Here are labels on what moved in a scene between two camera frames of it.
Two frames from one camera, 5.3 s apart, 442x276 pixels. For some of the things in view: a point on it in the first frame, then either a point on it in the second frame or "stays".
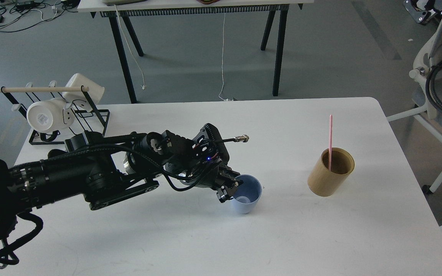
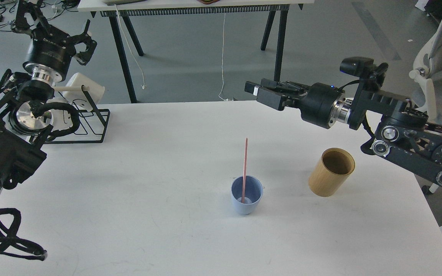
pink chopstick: [330, 142] → [244, 173]
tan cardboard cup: [323, 183] stays
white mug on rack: [96, 91] stays
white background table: [120, 10] stays
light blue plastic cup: [247, 195] stays
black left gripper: [200, 162] → [49, 53]
